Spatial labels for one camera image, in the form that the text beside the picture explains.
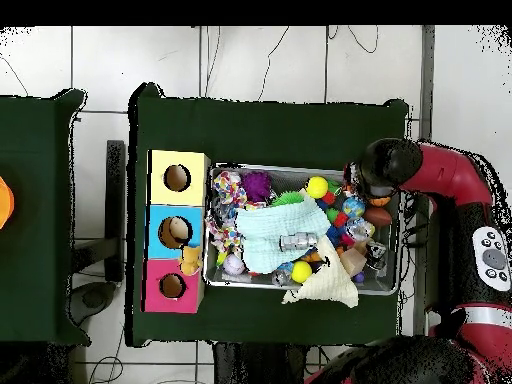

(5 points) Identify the colourful confetti print packet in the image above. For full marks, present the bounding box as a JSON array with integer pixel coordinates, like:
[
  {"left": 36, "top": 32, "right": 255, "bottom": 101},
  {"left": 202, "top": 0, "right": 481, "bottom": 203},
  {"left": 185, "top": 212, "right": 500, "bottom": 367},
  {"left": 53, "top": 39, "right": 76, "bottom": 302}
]
[{"left": 205, "top": 169, "right": 249, "bottom": 253}]

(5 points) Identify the white baseball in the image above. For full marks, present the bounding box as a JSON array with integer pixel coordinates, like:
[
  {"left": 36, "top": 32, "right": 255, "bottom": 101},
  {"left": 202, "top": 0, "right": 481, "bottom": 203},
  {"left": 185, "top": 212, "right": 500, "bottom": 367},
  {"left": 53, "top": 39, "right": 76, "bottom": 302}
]
[{"left": 222, "top": 253, "right": 246, "bottom": 276}]

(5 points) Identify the cream waffle cloth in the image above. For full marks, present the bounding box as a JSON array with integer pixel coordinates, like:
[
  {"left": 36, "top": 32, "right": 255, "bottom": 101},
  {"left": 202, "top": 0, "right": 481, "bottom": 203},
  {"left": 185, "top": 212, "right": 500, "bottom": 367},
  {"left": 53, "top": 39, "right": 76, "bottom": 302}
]
[{"left": 280, "top": 235, "right": 360, "bottom": 309}]

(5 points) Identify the orange brown rubber toy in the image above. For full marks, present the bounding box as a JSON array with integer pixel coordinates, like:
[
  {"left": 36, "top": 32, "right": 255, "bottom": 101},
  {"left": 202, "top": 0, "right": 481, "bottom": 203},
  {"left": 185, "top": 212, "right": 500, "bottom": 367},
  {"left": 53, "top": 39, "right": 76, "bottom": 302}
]
[{"left": 177, "top": 245, "right": 204, "bottom": 277}]

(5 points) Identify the yellow ball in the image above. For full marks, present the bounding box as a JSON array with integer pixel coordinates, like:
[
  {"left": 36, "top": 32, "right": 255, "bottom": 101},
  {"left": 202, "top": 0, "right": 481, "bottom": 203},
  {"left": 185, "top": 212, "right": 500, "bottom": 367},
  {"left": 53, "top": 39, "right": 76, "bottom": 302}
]
[
  {"left": 290, "top": 260, "right": 314, "bottom": 284},
  {"left": 305, "top": 176, "right": 329, "bottom": 200}
]

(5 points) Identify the shallow clear mesh bin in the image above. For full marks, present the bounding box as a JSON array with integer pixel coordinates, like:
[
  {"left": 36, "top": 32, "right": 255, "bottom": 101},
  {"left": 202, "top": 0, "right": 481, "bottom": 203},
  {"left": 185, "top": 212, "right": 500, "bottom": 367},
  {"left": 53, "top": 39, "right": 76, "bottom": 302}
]
[{"left": 202, "top": 162, "right": 405, "bottom": 297}]

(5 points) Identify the orange round object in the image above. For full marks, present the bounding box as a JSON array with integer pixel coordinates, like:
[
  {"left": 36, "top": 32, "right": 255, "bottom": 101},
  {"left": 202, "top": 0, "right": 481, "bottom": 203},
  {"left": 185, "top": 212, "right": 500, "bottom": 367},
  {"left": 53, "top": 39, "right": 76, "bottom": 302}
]
[{"left": 0, "top": 175, "right": 16, "bottom": 231}]

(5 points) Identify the mint waffle cloth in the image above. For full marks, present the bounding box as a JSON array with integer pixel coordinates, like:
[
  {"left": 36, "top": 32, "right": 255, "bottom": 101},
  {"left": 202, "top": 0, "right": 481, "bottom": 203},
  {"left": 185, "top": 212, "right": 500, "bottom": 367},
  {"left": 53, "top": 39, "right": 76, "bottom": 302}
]
[{"left": 235, "top": 195, "right": 332, "bottom": 275}]

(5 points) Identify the green spiky ball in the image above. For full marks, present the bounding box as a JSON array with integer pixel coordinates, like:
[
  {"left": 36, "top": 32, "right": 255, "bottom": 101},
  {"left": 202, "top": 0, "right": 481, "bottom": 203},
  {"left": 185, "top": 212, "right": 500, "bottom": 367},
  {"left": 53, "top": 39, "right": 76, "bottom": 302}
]
[{"left": 271, "top": 190, "right": 305, "bottom": 208}]

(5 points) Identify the blue globe ball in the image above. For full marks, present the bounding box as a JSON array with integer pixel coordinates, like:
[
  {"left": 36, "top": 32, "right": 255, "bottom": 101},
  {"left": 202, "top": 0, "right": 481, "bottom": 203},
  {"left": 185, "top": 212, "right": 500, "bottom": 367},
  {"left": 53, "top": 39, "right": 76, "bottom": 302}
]
[{"left": 342, "top": 196, "right": 367, "bottom": 218}]

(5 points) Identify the dark grey floor base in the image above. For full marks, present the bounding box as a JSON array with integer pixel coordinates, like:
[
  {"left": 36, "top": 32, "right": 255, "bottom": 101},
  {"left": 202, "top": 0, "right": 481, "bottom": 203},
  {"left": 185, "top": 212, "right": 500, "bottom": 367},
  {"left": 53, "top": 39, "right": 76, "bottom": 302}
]
[{"left": 69, "top": 281, "right": 118, "bottom": 325}]

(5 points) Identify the dark green tablecloth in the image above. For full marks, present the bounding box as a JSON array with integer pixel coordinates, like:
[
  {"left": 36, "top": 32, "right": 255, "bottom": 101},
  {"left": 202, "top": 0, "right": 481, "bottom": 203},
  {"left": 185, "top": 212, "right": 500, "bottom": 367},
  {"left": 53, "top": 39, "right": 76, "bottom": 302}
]
[
  {"left": 0, "top": 88, "right": 91, "bottom": 346},
  {"left": 125, "top": 82, "right": 411, "bottom": 348}
]

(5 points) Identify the purple spiky ball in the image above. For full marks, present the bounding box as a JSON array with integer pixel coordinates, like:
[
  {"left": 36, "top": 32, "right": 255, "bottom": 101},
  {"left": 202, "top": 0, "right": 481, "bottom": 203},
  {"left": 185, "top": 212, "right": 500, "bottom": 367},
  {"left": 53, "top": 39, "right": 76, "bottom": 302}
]
[{"left": 240, "top": 170, "right": 274, "bottom": 203}]

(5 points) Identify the brown toy football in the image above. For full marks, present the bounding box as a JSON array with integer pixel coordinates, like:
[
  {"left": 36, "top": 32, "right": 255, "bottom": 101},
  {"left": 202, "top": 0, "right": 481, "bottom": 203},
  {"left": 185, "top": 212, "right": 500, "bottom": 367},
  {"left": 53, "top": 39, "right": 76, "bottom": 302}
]
[{"left": 362, "top": 206, "right": 394, "bottom": 228}]

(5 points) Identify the silver toy camera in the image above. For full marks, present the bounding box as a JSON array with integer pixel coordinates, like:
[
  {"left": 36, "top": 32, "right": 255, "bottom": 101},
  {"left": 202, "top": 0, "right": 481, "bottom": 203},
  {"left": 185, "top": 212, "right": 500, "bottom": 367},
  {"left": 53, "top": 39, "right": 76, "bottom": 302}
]
[{"left": 278, "top": 231, "right": 320, "bottom": 253}]

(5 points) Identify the black pedestal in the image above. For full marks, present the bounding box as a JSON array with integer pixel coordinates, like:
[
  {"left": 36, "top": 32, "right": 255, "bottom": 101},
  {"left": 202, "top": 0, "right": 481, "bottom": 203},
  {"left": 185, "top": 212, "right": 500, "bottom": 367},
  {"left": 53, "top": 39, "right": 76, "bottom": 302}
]
[{"left": 211, "top": 341, "right": 309, "bottom": 384}]

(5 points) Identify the wooden box with three holes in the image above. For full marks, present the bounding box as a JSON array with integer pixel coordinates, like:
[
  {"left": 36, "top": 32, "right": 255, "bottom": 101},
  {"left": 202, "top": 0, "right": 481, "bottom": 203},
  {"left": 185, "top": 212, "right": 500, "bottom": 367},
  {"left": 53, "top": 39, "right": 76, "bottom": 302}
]
[{"left": 141, "top": 149, "right": 212, "bottom": 315}]

